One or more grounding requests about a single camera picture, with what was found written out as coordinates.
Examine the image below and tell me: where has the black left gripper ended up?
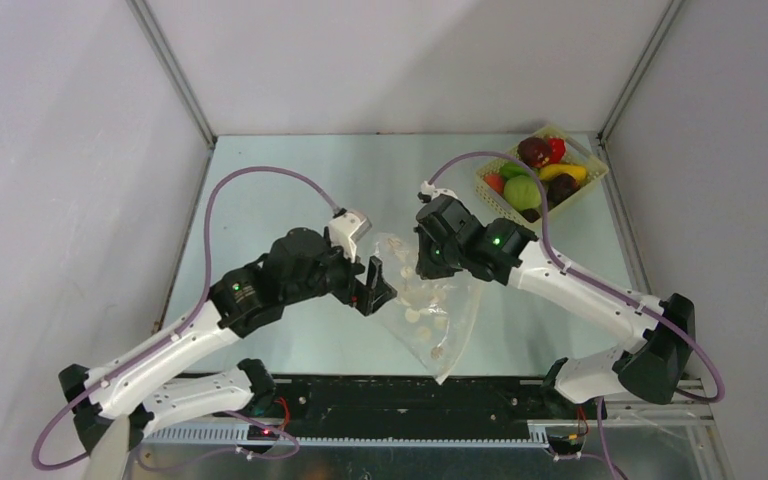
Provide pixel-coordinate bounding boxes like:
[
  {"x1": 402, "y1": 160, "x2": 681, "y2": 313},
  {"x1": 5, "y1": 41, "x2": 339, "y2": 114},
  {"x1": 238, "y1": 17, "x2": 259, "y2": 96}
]
[{"x1": 283, "y1": 231, "x2": 397, "y2": 315}]

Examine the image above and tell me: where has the clear zip top bag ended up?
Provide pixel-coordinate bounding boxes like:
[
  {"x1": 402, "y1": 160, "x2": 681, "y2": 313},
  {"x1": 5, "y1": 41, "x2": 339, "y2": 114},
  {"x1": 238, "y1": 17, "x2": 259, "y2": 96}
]
[{"x1": 374, "y1": 233, "x2": 484, "y2": 384}]

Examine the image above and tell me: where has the green toy cabbage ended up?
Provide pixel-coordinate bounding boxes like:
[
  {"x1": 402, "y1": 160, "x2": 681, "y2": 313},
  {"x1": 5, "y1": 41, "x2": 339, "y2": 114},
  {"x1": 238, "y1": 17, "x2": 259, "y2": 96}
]
[{"x1": 503, "y1": 175, "x2": 542, "y2": 211}]

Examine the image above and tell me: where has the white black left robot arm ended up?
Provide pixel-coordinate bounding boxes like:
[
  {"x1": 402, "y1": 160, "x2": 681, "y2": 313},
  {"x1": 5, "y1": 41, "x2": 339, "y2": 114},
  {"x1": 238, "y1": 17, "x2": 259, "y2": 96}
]
[{"x1": 59, "y1": 215, "x2": 397, "y2": 452}]

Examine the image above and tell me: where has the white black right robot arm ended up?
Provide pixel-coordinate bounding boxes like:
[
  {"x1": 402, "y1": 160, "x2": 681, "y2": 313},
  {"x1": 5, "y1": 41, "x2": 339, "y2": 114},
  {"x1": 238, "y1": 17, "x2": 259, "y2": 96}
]
[{"x1": 415, "y1": 194, "x2": 695, "y2": 418}]

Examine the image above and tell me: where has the orange red toy fruit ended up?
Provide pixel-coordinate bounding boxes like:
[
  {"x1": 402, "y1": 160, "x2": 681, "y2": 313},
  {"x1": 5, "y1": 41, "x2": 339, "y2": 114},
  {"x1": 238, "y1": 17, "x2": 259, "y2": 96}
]
[{"x1": 483, "y1": 173, "x2": 506, "y2": 196}]

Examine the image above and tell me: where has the small dark toy fruit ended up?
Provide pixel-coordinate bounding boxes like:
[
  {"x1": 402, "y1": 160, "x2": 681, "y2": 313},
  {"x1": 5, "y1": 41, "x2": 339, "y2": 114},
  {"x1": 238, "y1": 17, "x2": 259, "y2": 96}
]
[{"x1": 520, "y1": 209, "x2": 542, "y2": 223}]

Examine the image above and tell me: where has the green toy pepper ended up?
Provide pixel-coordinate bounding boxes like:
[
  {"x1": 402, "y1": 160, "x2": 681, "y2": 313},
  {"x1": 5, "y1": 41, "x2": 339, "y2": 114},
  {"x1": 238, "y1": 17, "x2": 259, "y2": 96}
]
[{"x1": 498, "y1": 162, "x2": 531, "y2": 180}]

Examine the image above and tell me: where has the yellow toy banana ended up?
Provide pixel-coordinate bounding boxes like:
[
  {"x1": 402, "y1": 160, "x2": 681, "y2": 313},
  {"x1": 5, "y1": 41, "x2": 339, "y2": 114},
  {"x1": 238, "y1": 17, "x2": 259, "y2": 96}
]
[{"x1": 538, "y1": 163, "x2": 588, "y2": 184}]

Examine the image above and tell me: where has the dark red toy fruit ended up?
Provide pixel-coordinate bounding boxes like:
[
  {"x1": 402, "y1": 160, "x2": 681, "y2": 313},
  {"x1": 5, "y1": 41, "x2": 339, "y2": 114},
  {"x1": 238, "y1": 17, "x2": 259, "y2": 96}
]
[{"x1": 517, "y1": 136, "x2": 552, "y2": 170}]

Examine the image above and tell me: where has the dark purple toy fruit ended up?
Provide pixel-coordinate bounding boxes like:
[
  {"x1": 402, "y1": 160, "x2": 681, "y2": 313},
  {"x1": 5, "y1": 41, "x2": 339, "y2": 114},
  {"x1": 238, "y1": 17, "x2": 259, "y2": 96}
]
[{"x1": 547, "y1": 175, "x2": 580, "y2": 206}]

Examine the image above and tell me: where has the cream perforated plastic basket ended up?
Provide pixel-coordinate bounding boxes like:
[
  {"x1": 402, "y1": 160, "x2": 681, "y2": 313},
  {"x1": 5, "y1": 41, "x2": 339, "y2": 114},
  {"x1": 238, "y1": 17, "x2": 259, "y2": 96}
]
[{"x1": 474, "y1": 124, "x2": 609, "y2": 231}]

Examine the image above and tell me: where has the red toy pepper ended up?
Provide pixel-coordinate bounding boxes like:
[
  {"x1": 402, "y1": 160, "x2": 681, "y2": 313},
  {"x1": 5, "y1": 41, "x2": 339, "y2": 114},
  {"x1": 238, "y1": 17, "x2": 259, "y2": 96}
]
[{"x1": 547, "y1": 137, "x2": 567, "y2": 164}]

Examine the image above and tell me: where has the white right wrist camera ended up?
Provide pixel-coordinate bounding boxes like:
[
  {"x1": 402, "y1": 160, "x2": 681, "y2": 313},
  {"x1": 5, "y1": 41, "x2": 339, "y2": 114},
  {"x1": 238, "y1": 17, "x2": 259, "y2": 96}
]
[{"x1": 417, "y1": 181, "x2": 458, "y2": 204}]

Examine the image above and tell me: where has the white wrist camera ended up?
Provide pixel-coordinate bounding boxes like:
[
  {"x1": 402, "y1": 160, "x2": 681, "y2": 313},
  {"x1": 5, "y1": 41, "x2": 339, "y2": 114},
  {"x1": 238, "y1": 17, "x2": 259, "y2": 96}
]
[
  {"x1": 417, "y1": 181, "x2": 458, "y2": 204},
  {"x1": 326, "y1": 209, "x2": 372, "y2": 262}
]

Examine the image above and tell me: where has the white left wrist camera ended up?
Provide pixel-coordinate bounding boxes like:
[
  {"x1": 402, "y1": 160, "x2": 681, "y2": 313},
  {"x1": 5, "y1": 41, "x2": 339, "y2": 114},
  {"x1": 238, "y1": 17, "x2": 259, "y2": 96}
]
[{"x1": 326, "y1": 209, "x2": 372, "y2": 262}]

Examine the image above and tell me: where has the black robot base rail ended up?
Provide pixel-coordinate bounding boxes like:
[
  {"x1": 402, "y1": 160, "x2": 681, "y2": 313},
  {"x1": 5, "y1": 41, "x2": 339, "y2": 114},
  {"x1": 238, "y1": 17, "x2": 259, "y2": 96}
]
[{"x1": 241, "y1": 374, "x2": 597, "y2": 441}]

